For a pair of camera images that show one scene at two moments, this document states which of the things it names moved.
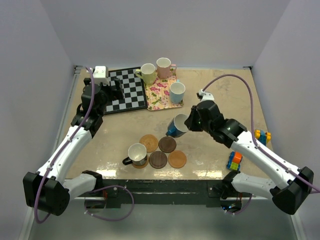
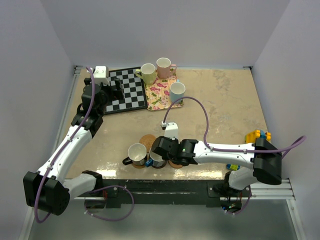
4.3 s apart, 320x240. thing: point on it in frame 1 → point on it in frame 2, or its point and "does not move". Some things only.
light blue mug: [177, 92] does not move
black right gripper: [190, 122] → [170, 139]
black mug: [137, 155] does not move
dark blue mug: [176, 127] → [155, 160]
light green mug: [147, 73] does not move
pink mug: [164, 68] does not move
